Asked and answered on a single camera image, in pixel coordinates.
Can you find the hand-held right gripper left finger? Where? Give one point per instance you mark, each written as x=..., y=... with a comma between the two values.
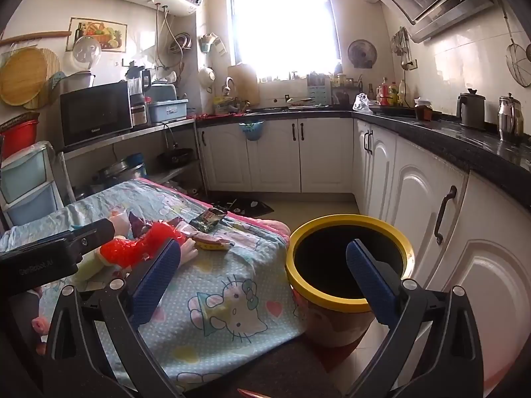
x=155, y=282

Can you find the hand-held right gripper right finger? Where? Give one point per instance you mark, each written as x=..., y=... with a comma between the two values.
x=373, y=282

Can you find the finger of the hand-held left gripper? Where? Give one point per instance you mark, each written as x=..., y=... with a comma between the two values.
x=95, y=232

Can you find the red plastic wrapper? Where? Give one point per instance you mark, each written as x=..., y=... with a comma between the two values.
x=137, y=248

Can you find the purple snack wrapper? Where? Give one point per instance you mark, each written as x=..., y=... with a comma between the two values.
x=137, y=224

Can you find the pink snack wrapper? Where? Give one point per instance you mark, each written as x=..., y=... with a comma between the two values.
x=211, y=242

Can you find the yellow rimmed trash can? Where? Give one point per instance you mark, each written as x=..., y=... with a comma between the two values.
x=298, y=282

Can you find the dark snack packet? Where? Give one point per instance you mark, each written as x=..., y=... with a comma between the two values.
x=207, y=219

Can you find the steel pot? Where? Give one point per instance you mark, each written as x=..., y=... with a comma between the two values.
x=116, y=170

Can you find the printed blanket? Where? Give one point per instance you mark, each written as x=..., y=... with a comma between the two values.
x=232, y=265

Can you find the blue canister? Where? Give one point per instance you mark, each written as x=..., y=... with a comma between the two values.
x=139, y=166

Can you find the plastic drawer unit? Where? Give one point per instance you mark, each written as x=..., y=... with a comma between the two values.
x=25, y=182

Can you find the white kitchen cabinet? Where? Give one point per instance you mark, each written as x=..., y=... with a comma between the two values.
x=323, y=153
x=419, y=199

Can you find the metal shelf rack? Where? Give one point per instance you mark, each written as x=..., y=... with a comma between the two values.
x=124, y=134

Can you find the black wok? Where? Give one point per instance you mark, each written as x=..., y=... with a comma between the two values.
x=176, y=156

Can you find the dark floor mat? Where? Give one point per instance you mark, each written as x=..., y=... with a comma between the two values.
x=244, y=207

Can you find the black microwave oven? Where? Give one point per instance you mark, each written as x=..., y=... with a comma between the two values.
x=95, y=114

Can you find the red plastic bucket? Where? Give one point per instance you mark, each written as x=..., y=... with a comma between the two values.
x=18, y=134

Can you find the blue dish rack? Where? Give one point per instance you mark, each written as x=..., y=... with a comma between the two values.
x=168, y=105

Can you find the black blender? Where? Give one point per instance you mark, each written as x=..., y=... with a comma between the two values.
x=137, y=91

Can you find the white cooking pot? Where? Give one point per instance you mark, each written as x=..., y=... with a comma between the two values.
x=79, y=82

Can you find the red cloth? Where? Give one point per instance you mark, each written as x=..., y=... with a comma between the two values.
x=199, y=117

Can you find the black stone countertop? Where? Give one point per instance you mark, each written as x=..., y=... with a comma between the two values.
x=456, y=141

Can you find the round bamboo tray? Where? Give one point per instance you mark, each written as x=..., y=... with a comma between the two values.
x=25, y=74

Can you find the brown glass jar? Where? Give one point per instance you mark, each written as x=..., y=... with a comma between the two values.
x=423, y=111

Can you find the blue hanging basket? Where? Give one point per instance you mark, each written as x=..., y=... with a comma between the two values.
x=252, y=132

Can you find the white plastic bag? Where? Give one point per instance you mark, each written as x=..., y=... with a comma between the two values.
x=364, y=103

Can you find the clear plastic food cover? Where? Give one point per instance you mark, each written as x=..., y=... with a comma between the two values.
x=86, y=53

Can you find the colourful cleaning cloths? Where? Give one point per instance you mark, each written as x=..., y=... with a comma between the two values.
x=230, y=105

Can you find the red sauce bottle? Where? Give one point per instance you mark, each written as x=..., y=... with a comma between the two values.
x=385, y=93

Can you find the yellow oil bottle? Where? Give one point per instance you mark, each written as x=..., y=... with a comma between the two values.
x=394, y=93

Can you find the white hanging colander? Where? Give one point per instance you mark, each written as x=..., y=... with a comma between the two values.
x=206, y=76

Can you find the clear glass bottle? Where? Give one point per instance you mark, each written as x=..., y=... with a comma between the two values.
x=403, y=91

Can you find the teal desktop drawer organizer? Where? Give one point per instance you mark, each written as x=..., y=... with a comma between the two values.
x=319, y=93

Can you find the chrome faucet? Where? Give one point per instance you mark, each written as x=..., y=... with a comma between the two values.
x=228, y=85

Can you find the grey kettle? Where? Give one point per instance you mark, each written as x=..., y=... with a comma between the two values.
x=472, y=110

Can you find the wooden rolling pin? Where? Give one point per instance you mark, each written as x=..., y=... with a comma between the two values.
x=33, y=38

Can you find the wooden cutting board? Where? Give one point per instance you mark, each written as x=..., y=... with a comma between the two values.
x=244, y=85

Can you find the steel jug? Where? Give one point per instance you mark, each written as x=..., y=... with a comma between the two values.
x=509, y=118

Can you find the hanging kitchen utensils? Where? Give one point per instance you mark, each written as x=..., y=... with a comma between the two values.
x=400, y=43

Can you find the kitchen window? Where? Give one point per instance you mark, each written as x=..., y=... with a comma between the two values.
x=282, y=20

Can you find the fruit wall poster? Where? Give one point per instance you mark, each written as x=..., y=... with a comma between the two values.
x=108, y=33

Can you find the wall utensil holder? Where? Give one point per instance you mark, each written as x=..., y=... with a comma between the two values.
x=211, y=43

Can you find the small wall fan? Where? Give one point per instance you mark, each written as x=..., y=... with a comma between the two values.
x=362, y=54

